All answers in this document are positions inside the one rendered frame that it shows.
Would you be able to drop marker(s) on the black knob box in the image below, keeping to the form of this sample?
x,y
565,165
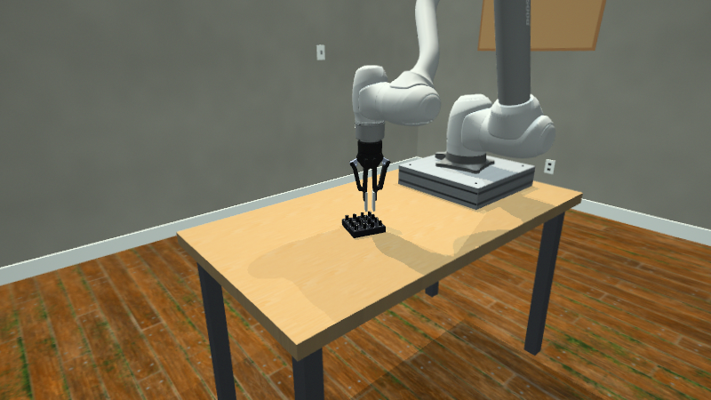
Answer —
x,y
364,225

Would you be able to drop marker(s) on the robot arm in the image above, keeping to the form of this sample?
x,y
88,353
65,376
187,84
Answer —
x,y
517,126

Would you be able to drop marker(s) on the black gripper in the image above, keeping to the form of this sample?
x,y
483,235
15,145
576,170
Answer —
x,y
370,162

